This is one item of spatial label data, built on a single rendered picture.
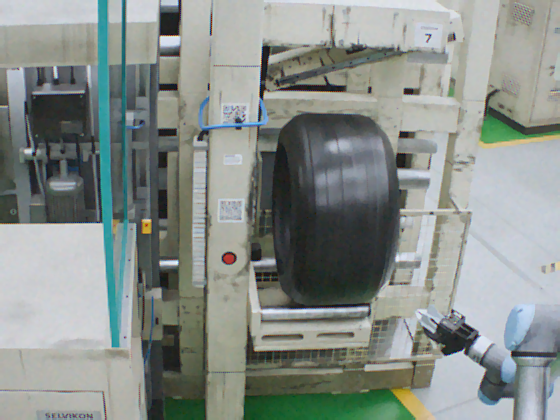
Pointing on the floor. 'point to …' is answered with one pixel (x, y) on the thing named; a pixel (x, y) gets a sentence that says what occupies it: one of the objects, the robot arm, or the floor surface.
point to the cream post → (218, 343)
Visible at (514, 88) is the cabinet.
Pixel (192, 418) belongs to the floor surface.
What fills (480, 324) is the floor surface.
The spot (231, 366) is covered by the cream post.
